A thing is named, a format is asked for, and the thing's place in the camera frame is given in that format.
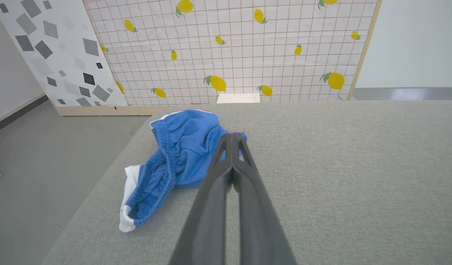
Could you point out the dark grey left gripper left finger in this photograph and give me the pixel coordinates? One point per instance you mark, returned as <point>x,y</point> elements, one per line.
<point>207,217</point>

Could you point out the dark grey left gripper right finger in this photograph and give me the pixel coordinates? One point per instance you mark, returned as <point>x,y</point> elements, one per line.
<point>259,217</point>

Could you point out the blue shorts with white trim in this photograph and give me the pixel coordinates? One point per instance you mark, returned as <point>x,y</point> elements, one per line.
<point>181,154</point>

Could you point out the grey fabric sofa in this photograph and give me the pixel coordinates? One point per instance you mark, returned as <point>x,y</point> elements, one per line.
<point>321,176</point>

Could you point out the white box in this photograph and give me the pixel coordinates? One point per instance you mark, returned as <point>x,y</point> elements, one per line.
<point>238,98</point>

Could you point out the lemon print grid panel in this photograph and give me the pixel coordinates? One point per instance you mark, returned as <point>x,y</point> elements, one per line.
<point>240,48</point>

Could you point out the terrazzo pattern panel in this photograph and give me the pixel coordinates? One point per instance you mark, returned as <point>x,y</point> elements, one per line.
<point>60,48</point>

